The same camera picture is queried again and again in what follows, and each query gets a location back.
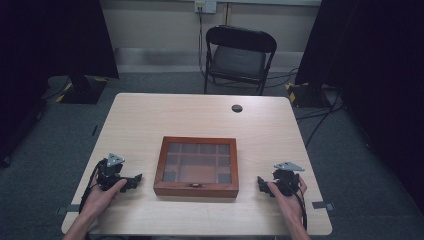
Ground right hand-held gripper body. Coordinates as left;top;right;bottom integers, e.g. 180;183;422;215
271;161;306;197

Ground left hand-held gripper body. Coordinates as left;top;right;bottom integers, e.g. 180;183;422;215
96;152;130;193

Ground person's right hand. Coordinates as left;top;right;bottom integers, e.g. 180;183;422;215
267;176;308;224

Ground person's left hand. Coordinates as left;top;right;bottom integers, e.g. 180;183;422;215
79;178;128;220

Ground grey tape strip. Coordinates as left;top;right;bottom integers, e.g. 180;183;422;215
311;200;336;212
55;203;81;215

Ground wooden box with glass lid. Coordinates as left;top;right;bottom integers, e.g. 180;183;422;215
152;135;240;199

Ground black stand base striped tape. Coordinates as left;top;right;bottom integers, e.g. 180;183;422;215
284;81;335;109
54;74;110;105

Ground black folding chair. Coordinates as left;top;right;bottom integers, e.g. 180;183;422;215
202;24;279;97

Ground black curtain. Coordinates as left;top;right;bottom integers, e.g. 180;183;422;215
294;0;424;211
0;0;120;168

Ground left hand-held gripper cable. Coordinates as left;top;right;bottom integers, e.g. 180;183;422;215
79;159;105;215

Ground hand-held gripper cable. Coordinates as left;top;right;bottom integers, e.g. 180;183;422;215
79;159;105;215
292;184;309;232

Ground right hand-held gripper cable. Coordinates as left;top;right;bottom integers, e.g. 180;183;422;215
292;184;309;232

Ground black floor cables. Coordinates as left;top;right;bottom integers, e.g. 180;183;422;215
295;87;345;148

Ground black wall socket cable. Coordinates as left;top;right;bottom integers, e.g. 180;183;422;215
197;6;208;78

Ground white wall socket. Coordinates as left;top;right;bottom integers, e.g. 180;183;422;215
194;0;218;15

